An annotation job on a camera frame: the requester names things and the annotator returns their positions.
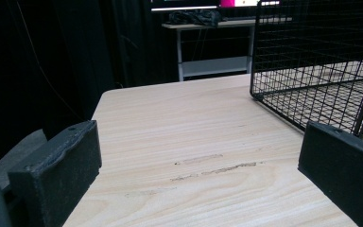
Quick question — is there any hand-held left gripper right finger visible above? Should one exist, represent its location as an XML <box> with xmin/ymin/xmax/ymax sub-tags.
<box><xmin>297</xmin><ymin>120</ymin><xmax>363</xmax><ymax>227</ymax></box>

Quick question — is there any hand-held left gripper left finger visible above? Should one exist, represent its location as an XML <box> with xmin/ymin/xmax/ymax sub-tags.
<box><xmin>7</xmin><ymin>119</ymin><xmax>103</xmax><ymax>227</ymax></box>

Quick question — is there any black curtain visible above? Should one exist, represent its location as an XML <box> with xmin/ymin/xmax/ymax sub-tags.
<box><xmin>0</xmin><ymin>0</ymin><xmax>181</xmax><ymax>178</ymax></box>

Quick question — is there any white desk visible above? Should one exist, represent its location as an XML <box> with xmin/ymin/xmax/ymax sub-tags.
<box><xmin>162</xmin><ymin>18</ymin><xmax>292</xmax><ymax>82</ymax></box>

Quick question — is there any monitor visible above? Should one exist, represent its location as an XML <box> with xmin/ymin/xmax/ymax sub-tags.
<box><xmin>149</xmin><ymin>0</ymin><xmax>282</xmax><ymax>12</ymax></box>

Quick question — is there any dark cloth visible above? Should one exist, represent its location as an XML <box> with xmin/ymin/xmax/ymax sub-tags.
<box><xmin>168</xmin><ymin>9</ymin><xmax>223</xmax><ymax>28</ymax></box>

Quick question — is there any thin cable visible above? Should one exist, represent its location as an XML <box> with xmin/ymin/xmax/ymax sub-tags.
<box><xmin>14</xmin><ymin>0</ymin><xmax>84</xmax><ymax>121</ymax></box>

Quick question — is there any black wire basket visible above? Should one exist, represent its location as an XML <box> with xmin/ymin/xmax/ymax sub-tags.
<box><xmin>250</xmin><ymin>0</ymin><xmax>363</xmax><ymax>149</ymax></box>

